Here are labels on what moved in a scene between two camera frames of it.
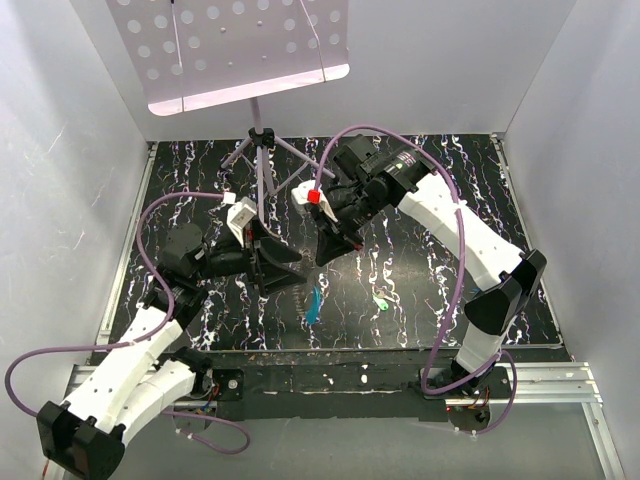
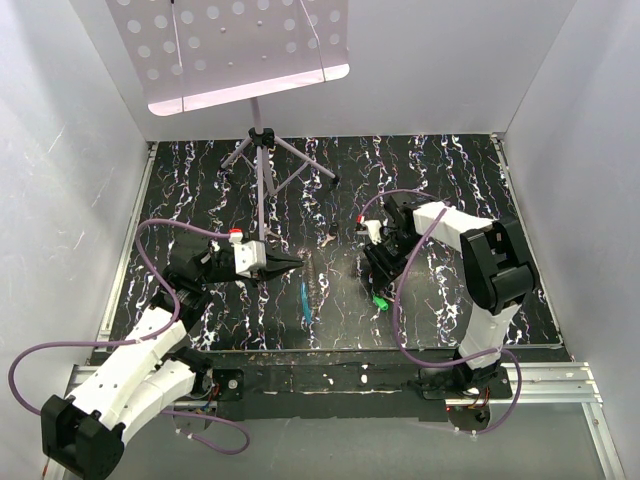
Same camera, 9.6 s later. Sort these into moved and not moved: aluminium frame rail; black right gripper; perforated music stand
Moved: black right gripper
Not moved: perforated music stand; aluminium frame rail
